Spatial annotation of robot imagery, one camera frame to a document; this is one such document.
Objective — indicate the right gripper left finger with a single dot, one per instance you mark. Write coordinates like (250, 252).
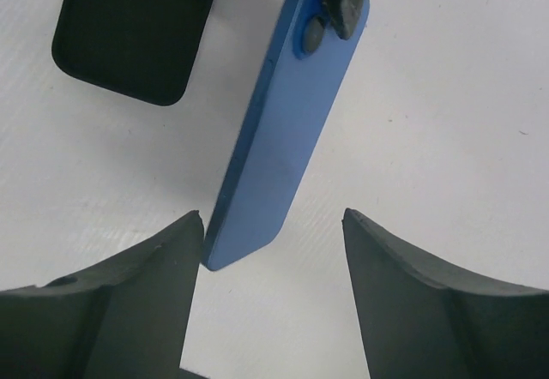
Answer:
(124, 317)

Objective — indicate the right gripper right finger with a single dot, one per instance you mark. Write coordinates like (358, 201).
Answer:
(423, 317)

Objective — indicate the blue smartphone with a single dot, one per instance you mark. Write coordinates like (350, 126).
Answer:
(301, 74)

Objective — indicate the black phone case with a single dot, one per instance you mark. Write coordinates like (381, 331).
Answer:
(144, 49)

